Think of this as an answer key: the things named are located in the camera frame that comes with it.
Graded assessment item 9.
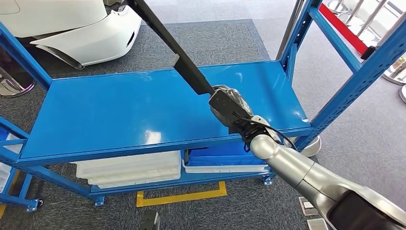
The blue metal shelf rack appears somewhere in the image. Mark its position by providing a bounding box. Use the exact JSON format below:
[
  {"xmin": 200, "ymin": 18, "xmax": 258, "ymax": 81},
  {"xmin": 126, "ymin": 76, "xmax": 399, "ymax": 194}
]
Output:
[{"xmin": 0, "ymin": 0, "xmax": 406, "ymax": 207}]

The small blue shelf rack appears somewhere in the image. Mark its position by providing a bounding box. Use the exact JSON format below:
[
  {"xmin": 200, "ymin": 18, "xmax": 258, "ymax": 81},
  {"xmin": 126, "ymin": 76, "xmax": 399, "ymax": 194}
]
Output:
[{"xmin": 0, "ymin": 125, "xmax": 44, "ymax": 213}]

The white divided storage bin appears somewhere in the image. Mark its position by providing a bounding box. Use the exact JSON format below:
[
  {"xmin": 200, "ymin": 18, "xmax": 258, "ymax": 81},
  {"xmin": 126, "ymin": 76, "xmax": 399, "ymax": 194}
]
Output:
[{"xmin": 0, "ymin": 132, "xmax": 24, "ymax": 194}]

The black right camera bracket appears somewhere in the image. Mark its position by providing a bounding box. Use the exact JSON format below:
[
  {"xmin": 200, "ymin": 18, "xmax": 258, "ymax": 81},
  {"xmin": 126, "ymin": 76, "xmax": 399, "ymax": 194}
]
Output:
[{"xmin": 208, "ymin": 89, "xmax": 254, "ymax": 128}]

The white car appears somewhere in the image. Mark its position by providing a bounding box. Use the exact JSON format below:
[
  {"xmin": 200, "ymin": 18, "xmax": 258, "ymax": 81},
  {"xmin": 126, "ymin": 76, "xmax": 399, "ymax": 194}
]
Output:
[{"xmin": 0, "ymin": 0, "xmax": 142, "ymax": 70}]

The yellow floor tape marking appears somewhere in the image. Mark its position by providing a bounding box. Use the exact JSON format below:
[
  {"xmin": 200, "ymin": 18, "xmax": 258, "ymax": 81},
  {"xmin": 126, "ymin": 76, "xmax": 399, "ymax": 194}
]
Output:
[{"xmin": 0, "ymin": 170, "xmax": 20, "ymax": 219}]

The open metal floor socket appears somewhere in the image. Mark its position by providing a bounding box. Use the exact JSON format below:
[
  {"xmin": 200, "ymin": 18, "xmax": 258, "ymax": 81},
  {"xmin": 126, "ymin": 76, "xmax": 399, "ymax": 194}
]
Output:
[{"xmin": 298, "ymin": 196, "xmax": 319, "ymax": 217}]

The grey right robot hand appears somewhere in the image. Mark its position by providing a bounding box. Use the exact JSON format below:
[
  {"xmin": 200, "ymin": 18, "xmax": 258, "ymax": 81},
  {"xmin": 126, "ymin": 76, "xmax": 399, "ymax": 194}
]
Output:
[{"xmin": 209, "ymin": 84, "xmax": 254, "ymax": 127}]

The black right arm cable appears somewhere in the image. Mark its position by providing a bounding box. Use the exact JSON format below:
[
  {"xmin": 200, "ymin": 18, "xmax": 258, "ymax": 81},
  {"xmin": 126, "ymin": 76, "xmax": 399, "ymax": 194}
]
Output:
[{"xmin": 233, "ymin": 111, "xmax": 298, "ymax": 151}]

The black robot left foot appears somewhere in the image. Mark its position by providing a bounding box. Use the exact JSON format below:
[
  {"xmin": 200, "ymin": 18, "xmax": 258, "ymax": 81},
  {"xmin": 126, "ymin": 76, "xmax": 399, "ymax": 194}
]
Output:
[{"xmin": 139, "ymin": 209, "xmax": 160, "ymax": 230}]

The black plastic plate frame part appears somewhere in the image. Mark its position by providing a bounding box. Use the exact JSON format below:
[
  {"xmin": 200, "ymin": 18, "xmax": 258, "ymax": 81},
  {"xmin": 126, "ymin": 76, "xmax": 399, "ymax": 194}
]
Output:
[{"xmin": 126, "ymin": 0, "xmax": 217, "ymax": 96}]

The red barrier belt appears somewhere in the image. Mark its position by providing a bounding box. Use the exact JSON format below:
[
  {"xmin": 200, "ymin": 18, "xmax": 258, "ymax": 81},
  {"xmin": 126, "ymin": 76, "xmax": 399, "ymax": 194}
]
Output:
[{"xmin": 318, "ymin": 3, "xmax": 369, "ymax": 56}]

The white tray under blue bin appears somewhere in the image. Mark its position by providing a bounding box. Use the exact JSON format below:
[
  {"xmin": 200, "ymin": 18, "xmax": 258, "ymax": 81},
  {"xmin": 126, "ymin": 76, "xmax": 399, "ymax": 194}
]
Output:
[{"xmin": 182, "ymin": 159, "xmax": 273, "ymax": 174}]

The blue plastic bin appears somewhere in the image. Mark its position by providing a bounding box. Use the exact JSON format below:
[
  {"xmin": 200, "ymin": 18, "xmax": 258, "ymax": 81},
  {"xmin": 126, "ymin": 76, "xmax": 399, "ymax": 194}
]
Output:
[{"xmin": 184, "ymin": 141, "xmax": 269, "ymax": 166}]

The closed metal floor socket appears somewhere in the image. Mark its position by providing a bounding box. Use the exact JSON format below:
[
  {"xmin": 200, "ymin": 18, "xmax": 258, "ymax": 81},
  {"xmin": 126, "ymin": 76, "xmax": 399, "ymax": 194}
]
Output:
[{"xmin": 306, "ymin": 218, "xmax": 329, "ymax": 230}]

